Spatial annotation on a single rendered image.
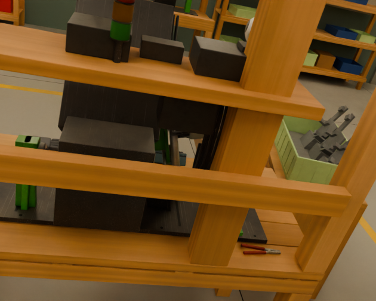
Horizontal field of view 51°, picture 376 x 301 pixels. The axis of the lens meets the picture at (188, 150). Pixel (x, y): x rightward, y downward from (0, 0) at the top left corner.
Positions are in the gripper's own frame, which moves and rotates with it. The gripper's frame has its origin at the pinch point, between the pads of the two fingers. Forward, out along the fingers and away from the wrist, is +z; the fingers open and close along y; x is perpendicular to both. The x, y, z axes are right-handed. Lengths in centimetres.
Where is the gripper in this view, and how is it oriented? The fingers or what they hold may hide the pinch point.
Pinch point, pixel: (175, 132)
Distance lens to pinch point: 147.0
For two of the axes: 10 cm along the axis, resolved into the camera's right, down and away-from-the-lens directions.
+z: -9.9, 1.0, -0.8
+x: 1.2, 9.6, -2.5
